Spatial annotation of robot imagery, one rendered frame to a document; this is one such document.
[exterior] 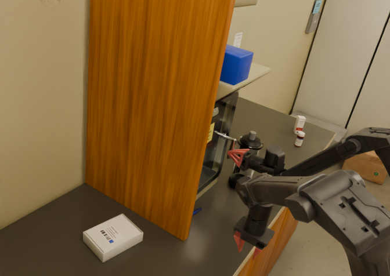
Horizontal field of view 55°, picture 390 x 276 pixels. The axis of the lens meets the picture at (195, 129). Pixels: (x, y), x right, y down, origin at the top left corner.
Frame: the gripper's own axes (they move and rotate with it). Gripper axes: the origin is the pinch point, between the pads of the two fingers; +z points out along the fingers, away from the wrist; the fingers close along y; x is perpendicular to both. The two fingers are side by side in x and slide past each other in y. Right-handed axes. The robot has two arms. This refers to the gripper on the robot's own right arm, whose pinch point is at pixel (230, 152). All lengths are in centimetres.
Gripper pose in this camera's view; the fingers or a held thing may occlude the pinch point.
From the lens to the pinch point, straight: 150.6
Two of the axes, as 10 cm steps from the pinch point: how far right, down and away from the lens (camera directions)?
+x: -2.1, 9.2, 3.4
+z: -8.4, -3.5, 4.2
